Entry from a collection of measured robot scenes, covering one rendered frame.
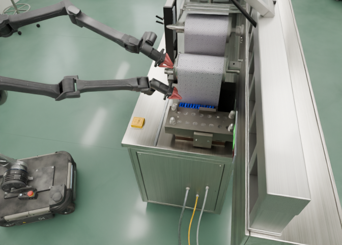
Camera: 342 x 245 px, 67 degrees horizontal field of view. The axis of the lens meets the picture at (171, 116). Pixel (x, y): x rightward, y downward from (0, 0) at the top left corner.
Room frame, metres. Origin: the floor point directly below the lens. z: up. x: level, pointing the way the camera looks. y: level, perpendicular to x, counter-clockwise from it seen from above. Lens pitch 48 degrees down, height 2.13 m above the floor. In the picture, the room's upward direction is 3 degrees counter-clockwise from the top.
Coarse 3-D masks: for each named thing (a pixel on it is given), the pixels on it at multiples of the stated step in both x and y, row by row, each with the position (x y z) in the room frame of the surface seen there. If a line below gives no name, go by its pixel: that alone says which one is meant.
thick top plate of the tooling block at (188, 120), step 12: (180, 108) 1.04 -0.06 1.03; (192, 108) 1.03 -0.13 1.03; (168, 120) 0.95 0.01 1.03; (180, 120) 0.95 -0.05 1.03; (192, 120) 0.94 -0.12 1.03; (204, 120) 0.94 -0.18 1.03; (216, 120) 0.93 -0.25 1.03; (228, 120) 0.93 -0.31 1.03; (168, 132) 0.91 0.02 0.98; (180, 132) 0.89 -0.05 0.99; (192, 132) 0.88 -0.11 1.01; (204, 132) 0.86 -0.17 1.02; (216, 132) 0.85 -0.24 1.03; (228, 132) 0.84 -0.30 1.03
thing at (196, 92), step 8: (184, 80) 1.09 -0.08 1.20; (184, 88) 1.09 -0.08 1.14; (192, 88) 1.07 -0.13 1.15; (200, 88) 1.06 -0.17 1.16; (208, 88) 1.05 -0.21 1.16; (216, 88) 1.04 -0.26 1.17; (184, 96) 1.09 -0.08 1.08; (192, 96) 1.07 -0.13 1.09; (200, 96) 1.06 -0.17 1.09; (208, 96) 1.05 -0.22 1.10; (216, 96) 1.04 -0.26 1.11; (208, 104) 1.05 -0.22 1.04; (216, 104) 1.04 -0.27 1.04
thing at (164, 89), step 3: (171, 81) 1.15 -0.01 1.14; (162, 84) 1.11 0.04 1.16; (165, 84) 1.13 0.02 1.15; (171, 84) 1.13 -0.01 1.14; (159, 87) 1.10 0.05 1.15; (162, 87) 1.10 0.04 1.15; (165, 87) 1.10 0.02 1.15; (168, 87) 1.11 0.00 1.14; (159, 90) 1.09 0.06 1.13; (162, 90) 1.09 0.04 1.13; (165, 90) 1.09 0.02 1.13; (168, 90) 1.08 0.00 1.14; (162, 93) 1.09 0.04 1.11; (165, 93) 1.08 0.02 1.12; (168, 93) 1.06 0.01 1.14; (165, 96) 1.06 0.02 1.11; (165, 99) 1.06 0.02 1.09
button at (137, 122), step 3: (135, 117) 1.09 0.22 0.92; (138, 117) 1.08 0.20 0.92; (132, 120) 1.06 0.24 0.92; (135, 120) 1.06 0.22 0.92; (138, 120) 1.06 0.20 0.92; (141, 120) 1.06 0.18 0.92; (144, 120) 1.07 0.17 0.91; (132, 123) 1.04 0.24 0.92; (135, 123) 1.04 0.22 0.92; (138, 123) 1.03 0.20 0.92; (141, 123) 1.03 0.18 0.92; (132, 126) 1.03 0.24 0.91; (135, 126) 1.02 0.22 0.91; (138, 126) 1.02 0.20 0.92; (141, 126) 1.01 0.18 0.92
